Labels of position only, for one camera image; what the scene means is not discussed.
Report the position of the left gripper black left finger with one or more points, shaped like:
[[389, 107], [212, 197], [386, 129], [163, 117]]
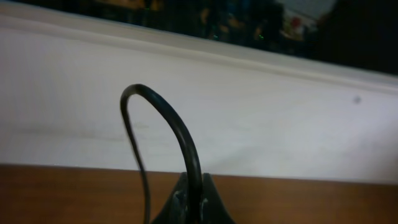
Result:
[[175, 209]]

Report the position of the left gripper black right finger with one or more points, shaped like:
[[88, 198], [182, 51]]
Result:
[[212, 210]]

